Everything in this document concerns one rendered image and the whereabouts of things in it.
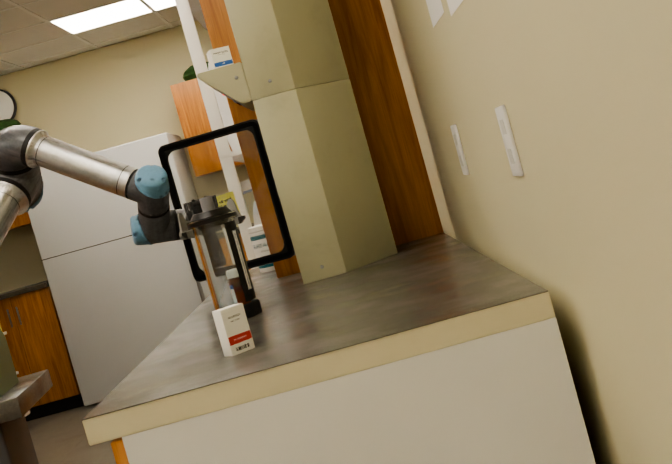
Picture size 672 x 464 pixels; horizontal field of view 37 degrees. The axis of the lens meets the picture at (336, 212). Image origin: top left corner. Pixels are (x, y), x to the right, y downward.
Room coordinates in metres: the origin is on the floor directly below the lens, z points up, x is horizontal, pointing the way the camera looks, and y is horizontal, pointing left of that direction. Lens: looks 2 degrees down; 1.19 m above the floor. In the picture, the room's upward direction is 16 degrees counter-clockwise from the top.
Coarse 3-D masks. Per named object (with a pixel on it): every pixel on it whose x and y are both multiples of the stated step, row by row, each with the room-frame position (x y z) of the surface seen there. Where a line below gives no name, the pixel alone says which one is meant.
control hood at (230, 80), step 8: (232, 64) 2.49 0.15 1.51; (240, 64) 2.49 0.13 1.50; (208, 72) 2.49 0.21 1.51; (216, 72) 2.49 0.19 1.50; (224, 72) 2.49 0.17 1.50; (232, 72) 2.49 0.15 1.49; (240, 72) 2.49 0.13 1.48; (208, 80) 2.49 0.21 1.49; (216, 80) 2.49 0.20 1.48; (224, 80) 2.49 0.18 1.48; (232, 80) 2.49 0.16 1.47; (240, 80) 2.49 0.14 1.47; (216, 88) 2.49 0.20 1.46; (224, 88) 2.49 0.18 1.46; (232, 88) 2.49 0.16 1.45; (240, 88) 2.49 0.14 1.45; (248, 88) 2.49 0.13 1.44; (232, 96) 2.49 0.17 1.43; (240, 96) 2.49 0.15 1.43; (248, 96) 2.49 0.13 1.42; (248, 104) 2.55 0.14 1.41
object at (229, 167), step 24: (216, 144) 2.82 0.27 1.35; (240, 144) 2.81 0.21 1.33; (192, 168) 2.83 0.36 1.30; (216, 168) 2.82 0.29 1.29; (240, 168) 2.81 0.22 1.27; (192, 192) 2.84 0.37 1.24; (216, 192) 2.83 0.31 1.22; (240, 192) 2.81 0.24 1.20; (264, 192) 2.80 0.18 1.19; (264, 216) 2.80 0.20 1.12; (192, 240) 2.84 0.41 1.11; (240, 240) 2.82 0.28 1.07; (264, 240) 2.81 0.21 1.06
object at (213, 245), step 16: (208, 224) 2.10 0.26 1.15; (208, 240) 2.11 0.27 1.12; (224, 240) 2.11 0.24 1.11; (208, 256) 2.12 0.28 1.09; (224, 256) 2.11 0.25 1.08; (208, 272) 2.12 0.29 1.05; (224, 272) 2.11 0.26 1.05; (224, 288) 2.11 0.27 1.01; (240, 288) 2.12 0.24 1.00; (224, 304) 2.11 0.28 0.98
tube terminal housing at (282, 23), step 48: (240, 0) 2.49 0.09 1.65; (288, 0) 2.53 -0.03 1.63; (240, 48) 2.49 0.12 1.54; (288, 48) 2.49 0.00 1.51; (336, 48) 2.61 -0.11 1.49; (288, 96) 2.48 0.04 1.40; (336, 96) 2.58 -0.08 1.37; (288, 144) 2.48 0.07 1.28; (336, 144) 2.54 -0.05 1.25; (288, 192) 2.49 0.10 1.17; (336, 192) 2.51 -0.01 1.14; (336, 240) 2.48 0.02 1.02; (384, 240) 2.60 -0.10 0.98
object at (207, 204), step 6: (204, 198) 2.14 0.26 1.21; (210, 198) 2.15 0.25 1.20; (204, 204) 2.14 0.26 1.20; (210, 204) 2.14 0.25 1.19; (204, 210) 2.14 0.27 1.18; (210, 210) 2.12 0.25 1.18; (216, 210) 2.12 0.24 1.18; (222, 210) 2.13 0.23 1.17; (228, 210) 2.14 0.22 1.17; (192, 216) 2.14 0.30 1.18; (198, 216) 2.12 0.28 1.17; (204, 216) 2.11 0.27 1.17; (210, 216) 2.11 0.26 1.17
